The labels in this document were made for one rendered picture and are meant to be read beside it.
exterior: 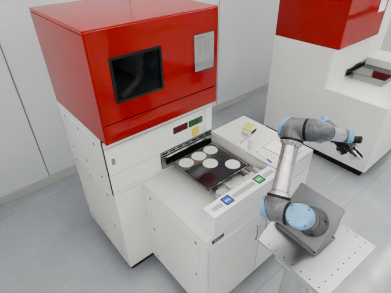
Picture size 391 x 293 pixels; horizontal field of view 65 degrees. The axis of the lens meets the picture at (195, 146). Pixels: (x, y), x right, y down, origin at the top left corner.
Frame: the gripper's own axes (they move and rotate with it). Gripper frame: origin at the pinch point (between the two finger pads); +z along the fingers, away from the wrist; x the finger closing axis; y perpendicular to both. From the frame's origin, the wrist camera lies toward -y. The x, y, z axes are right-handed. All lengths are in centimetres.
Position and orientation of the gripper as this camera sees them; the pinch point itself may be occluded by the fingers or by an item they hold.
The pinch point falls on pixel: (361, 157)
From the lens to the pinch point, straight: 218.5
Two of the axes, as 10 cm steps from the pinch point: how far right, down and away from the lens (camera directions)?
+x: -5.4, 5.5, -6.4
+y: -4.7, 4.3, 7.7
